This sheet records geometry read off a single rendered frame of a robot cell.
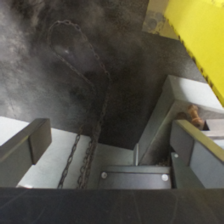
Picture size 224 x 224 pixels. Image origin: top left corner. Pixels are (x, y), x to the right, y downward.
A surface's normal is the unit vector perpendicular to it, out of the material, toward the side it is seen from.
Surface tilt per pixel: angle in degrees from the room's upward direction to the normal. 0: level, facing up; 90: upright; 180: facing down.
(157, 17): 0
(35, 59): 0
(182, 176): 90
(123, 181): 90
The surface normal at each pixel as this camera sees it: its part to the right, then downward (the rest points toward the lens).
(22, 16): -0.13, 0.64
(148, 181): -0.16, -0.76
